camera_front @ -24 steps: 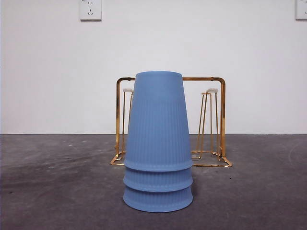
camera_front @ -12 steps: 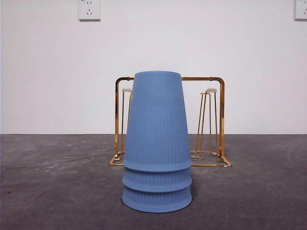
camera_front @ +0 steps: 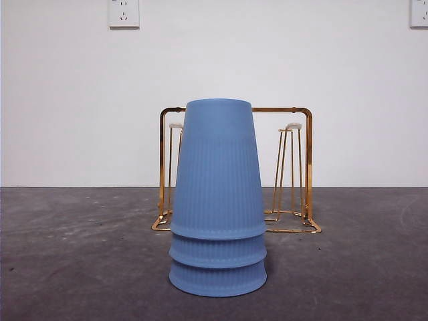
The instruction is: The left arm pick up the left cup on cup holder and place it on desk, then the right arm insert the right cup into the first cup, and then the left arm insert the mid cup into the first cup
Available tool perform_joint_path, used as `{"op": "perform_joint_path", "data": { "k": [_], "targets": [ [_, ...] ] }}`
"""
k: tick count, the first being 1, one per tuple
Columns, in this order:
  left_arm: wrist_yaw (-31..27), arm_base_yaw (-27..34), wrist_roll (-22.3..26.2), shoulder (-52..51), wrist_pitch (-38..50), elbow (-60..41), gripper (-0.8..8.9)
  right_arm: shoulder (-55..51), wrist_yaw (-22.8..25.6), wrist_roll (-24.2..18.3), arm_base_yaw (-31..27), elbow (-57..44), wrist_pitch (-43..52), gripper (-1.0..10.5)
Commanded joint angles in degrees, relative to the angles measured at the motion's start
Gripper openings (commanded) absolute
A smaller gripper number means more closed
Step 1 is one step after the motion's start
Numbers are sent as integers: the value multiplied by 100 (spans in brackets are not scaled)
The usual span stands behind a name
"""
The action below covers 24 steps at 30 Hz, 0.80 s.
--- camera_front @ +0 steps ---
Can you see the blue ribbed plastic cup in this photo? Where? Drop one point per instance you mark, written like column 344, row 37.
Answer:
column 217, row 174
column 217, row 254
column 217, row 282

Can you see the white wall socket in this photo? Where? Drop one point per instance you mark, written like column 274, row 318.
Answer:
column 123, row 15
column 419, row 15

